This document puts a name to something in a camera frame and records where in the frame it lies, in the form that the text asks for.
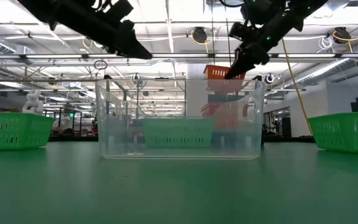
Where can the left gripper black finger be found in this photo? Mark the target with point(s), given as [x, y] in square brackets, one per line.
[134, 46]

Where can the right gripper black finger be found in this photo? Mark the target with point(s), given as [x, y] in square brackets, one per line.
[249, 57]

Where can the clear plastic bin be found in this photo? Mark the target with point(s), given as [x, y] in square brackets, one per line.
[120, 93]

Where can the green plastic basket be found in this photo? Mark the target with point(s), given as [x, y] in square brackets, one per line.
[346, 133]
[14, 130]
[179, 133]

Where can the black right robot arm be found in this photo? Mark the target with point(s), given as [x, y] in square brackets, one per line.
[306, 6]

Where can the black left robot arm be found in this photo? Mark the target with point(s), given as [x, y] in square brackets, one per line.
[42, 7]

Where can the black cabinet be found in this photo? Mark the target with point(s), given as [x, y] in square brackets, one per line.
[286, 126]

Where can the white sculpted object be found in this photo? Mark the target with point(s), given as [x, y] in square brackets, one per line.
[31, 104]

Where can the green table mat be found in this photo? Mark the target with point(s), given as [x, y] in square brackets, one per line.
[179, 193]

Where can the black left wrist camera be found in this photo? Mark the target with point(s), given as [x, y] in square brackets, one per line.
[120, 7]

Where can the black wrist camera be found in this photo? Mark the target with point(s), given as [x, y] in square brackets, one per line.
[239, 31]
[120, 7]

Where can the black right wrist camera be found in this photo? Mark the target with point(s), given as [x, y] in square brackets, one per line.
[239, 31]

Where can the wooden shelf with black frame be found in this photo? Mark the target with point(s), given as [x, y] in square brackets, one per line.
[107, 93]

